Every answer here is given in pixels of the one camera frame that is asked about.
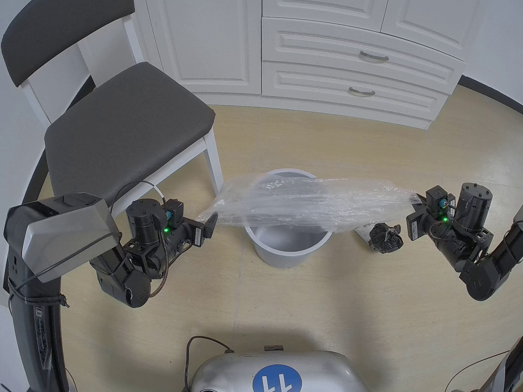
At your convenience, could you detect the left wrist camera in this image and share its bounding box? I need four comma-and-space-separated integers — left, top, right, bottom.
163, 198, 186, 231

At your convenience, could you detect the white wardrobe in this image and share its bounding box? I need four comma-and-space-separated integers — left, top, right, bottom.
131, 0, 489, 130

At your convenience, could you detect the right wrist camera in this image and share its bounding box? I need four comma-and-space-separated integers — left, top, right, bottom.
426, 185, 457, 219

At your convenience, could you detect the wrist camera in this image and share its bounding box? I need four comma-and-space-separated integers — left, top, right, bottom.
163, 198, 186, 231
426, 185, 457, 219

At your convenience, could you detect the grey padded white chair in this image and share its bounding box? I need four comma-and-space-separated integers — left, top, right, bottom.
1, 0, 224, 219

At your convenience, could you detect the black plastic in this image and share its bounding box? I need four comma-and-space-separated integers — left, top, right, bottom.
368, 223, 404, 255

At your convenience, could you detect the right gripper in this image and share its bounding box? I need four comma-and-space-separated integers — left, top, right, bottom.
406, 204, 448, 243

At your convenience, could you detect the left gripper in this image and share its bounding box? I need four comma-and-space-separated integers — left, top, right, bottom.
165, 218, 206, 261

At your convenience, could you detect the black cable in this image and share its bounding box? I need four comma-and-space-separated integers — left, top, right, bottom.
185, 336, 234, 388

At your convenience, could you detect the clear plastic bag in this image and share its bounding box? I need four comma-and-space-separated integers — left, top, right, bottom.
196, 173, 423, 234

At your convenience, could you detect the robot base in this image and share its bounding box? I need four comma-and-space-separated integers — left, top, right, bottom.
192, 345, 362, 392

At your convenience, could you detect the white trash bin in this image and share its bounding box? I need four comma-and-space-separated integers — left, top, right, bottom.
244, 169, 331, 269

